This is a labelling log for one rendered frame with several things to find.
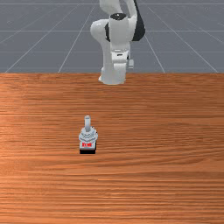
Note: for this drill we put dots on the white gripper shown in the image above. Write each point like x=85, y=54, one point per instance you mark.
x=119, y=65

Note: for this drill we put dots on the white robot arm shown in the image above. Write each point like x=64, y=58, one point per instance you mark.
x=102, y=32

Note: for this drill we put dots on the grey toggle switch black base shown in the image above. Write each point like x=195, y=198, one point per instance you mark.
x=87, y=140

